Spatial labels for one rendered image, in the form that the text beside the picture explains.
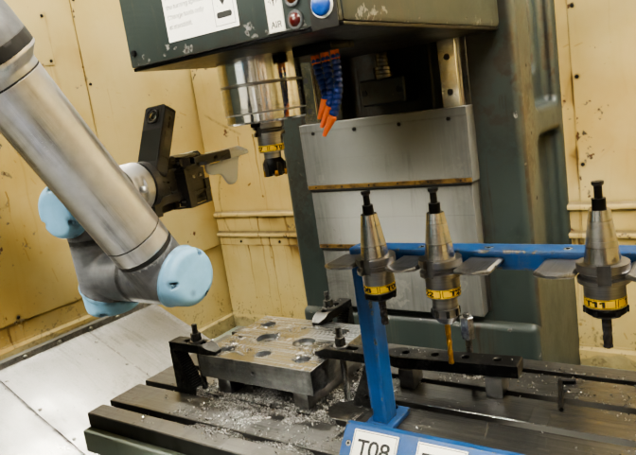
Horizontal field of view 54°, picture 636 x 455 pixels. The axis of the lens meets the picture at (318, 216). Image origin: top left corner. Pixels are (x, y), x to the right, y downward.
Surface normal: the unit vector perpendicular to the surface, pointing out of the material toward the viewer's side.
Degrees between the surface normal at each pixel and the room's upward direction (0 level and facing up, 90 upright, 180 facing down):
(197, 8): 90
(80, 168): 104
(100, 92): 90
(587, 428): 0
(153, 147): 63
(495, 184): 90
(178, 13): 90
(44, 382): 25
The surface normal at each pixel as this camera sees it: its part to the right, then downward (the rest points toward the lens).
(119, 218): 0.52, 0.31
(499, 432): -0.14, -0.97
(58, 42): 0.82, -0.01
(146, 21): -0.56, 0.22
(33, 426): 0.22, -0.91
